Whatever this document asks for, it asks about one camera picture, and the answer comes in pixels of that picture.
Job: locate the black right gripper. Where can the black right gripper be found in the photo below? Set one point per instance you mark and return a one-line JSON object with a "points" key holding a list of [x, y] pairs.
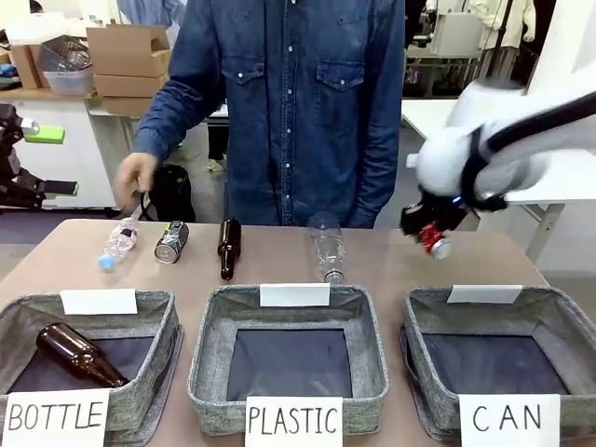
{"points": [[419, 216]]}

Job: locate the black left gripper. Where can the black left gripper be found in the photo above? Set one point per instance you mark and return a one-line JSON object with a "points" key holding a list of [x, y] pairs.
{"points": [[7, 153]]}

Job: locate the red aluminium can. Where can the red aluminium can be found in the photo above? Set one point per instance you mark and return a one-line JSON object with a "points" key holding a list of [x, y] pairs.
{"points": [[436, 243]]}

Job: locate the person right forearm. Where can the person right forearm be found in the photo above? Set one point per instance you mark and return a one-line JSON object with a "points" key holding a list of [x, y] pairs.
{"points": [[172, 125]]}

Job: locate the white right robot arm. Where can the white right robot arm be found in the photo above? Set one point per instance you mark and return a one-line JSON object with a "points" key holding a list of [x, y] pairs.
{"points": [[442, 153]]}

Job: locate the person left forearm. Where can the person left forearm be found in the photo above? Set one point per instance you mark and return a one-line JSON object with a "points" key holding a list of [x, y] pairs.
{"points": [[379, 172]]}

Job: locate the grey basket labelled can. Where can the grey basket labelled can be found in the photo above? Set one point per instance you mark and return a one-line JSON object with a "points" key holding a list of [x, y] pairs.
{"points": [[419, 335]]}

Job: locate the black and silver can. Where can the black and silver can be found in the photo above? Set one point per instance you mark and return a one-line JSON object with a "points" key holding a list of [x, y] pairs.
{"points": [[171, 242]]}

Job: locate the paper label reading can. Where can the paper label reading can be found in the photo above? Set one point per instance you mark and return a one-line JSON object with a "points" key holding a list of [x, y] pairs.
{"points": [[507, 419]]}

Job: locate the grey basket labelled bottle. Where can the grey basket labelled bottle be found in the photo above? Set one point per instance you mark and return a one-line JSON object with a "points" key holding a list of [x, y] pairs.
{"points": [[158, 335]]}

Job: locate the grey basket labelled plastic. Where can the grey basket labelled plastic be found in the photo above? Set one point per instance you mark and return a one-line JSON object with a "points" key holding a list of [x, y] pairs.
{"points": [[214, 335]]}

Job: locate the person right hand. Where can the person right hand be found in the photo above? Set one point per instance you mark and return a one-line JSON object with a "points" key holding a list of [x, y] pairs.
{"points": [[135, 174]]}

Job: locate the blank white card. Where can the blank white card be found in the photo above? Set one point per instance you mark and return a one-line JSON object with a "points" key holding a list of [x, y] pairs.
{"points": [[294, 294], [484, 294], [99, 302]]}

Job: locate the clear plastic bin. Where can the clear plastic bin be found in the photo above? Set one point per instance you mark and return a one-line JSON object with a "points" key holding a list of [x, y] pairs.
{"points": [[70, 81]]}

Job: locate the small cardboard box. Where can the small cardboard box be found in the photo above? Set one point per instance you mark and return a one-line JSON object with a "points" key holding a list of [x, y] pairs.
{"points": [[25, 65]]}

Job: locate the flat cardboard box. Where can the flat cardboard box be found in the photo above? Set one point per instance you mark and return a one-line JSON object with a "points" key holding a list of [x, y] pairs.
{"points": [[128, 106], [130, 86]]}

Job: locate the clear uncapped plastic bottle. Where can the clear uncapped plastic bottle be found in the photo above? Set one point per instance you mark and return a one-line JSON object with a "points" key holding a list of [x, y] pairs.
{"points": [[327, 251]]}

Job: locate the clear angular plastic container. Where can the clear angular plastic container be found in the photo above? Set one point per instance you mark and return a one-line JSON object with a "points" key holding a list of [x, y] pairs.
{"points": [[65, 53]]}

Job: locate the crushed bottle with blue cap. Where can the crushed bottle with blue cap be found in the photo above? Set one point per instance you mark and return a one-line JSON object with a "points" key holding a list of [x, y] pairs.
{"points": [[120, 244]]}

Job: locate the black backpack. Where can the black backpack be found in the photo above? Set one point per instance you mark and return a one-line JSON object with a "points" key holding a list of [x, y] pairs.
{"points": [[172, 195]]}

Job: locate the white background table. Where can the white background table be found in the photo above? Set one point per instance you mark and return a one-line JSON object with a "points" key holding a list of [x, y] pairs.
{"points": [[559, 177]]}

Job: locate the large open cardboard box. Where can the large open cardboard box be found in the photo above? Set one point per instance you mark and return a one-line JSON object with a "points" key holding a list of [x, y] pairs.
{"points": [[128, 51]]}

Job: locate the person torso denim shirt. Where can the person torso denim shirt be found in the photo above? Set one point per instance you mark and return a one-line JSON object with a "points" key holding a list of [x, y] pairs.
{"points": [[298, 102]]}

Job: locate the brown glass bottle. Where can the brown glass bottle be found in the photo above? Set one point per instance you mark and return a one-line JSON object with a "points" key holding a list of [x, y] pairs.
{"points": [[229, 247], [79, 356]]}

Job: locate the white background machine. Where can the white background machine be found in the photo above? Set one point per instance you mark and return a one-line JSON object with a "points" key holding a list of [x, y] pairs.
{"points": [[455, 35]]}

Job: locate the white hanging coat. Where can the white hanging coat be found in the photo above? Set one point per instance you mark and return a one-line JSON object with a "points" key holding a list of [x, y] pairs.
{"points": [[505, 21]]}

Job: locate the paper label reading plastic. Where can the paper label reading plastic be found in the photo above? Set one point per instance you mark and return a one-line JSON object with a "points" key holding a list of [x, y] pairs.
{"points": [[293, 421]]}

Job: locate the paper label reading bottle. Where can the paper label reading bottle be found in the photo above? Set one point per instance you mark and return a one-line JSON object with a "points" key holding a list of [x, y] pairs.
{"points": [[53, 416]]}

